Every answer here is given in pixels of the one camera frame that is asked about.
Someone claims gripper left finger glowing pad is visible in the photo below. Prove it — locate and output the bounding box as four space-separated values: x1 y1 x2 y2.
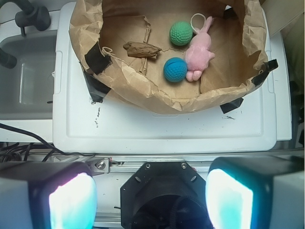
0 161 97 229

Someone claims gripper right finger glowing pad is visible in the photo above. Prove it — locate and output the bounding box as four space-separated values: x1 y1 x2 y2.
205 156 305 229

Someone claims blue dimpled foam ball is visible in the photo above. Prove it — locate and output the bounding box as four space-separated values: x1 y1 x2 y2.
163 57 187 83

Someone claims black cable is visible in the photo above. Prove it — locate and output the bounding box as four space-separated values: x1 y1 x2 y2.
0 123 96 163

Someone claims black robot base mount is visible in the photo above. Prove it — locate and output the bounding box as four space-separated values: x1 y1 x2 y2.
120 162 213 229

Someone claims pink plush bunny toy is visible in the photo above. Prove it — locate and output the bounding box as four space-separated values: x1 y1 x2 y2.
184 13 215 82

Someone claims crumpled brown paper bag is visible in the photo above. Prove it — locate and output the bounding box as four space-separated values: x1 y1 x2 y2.
69 0 278 115

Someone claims green dimpled foam ball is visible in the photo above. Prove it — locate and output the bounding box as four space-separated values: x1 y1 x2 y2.
169 21 193 46

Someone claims brown wood chip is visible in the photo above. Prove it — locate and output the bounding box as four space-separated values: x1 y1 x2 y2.
123 42 162 59

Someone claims white plastic tray lid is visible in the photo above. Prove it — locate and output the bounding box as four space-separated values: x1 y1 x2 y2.
53 2 277 154

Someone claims grey sink basin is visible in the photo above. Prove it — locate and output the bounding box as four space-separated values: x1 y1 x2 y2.
0 31 56 120

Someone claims aluminium frame rail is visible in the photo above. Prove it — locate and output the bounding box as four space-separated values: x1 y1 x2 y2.
47 148 305 175

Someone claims black faucet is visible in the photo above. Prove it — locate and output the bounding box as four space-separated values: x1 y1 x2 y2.
0 0 51 70

